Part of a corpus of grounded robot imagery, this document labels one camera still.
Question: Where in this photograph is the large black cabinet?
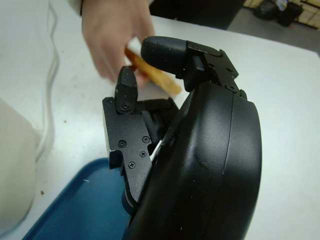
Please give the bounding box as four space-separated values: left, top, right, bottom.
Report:
149 0 247 30

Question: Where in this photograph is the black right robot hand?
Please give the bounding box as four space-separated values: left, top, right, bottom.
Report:
101 35 263 240

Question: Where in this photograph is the person's bare hand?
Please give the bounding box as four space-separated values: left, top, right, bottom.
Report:
81 0 156 87

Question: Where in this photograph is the dark blue plastic tray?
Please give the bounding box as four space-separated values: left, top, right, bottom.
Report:
21 157 133 240

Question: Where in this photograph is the browned toast slice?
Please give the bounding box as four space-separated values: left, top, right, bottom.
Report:
124 37 183 96

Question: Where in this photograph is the black rubbish bag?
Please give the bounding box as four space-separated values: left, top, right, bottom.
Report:
254 0 304 27

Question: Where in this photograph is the cream two-slot toaster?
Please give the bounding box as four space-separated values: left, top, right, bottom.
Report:
0 97 42 223

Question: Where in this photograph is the white toaster power cord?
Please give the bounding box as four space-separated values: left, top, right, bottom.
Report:
33 0 62 161

